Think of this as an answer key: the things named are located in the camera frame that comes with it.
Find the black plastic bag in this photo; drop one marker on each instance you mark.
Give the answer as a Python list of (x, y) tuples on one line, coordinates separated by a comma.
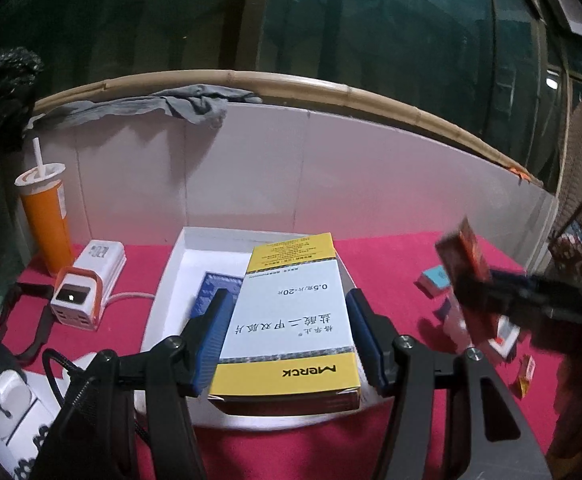
[(18, 62)]

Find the orange drink cup with straw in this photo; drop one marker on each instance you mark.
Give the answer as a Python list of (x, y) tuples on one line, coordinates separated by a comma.
[(46, 220)]

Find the red box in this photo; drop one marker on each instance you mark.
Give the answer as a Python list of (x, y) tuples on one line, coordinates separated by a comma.
[(463, 260)]

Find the white orange small box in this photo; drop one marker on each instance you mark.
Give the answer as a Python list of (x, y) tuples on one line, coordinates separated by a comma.
[(503, 342)]

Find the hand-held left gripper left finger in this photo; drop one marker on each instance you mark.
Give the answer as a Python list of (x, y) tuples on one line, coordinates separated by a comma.
[(216, 330)]

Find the white cardboard tray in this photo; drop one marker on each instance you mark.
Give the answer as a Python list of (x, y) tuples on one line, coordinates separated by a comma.
[(181, 280)]

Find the blue patterned box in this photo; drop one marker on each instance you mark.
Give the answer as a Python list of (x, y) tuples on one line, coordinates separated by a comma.
[(211, 285)]

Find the pink white box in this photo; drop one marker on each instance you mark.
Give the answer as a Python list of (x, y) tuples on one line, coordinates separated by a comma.
[(457, 329)]

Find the orange tape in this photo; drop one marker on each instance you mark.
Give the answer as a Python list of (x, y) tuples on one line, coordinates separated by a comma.
[(521, 172)]

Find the grey cloth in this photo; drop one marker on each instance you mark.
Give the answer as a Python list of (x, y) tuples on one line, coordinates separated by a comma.
[(191, 102)]

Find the yellow white medicine box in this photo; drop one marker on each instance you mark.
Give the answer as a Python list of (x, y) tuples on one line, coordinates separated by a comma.
[(281, 320)]

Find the teal small box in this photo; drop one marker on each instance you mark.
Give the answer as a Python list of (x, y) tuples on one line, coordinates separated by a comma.
[(436, 277)]

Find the bamboo rail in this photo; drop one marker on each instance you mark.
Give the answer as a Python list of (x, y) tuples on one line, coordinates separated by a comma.
[(321, 85)]

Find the red tablecloth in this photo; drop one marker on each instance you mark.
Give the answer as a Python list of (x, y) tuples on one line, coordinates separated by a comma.
[(386, 270)]

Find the orange yellow small box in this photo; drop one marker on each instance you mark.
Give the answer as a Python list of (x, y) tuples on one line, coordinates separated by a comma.
[(526, 375)]

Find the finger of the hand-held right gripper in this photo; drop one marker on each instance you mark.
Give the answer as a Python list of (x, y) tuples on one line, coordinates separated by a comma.
[(506, 285)]

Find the white backdrop board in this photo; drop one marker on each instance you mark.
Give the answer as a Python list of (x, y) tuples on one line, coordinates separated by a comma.
[(271, 170)]

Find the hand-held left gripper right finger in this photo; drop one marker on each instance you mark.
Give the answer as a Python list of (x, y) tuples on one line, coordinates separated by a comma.
[(366, 340)]

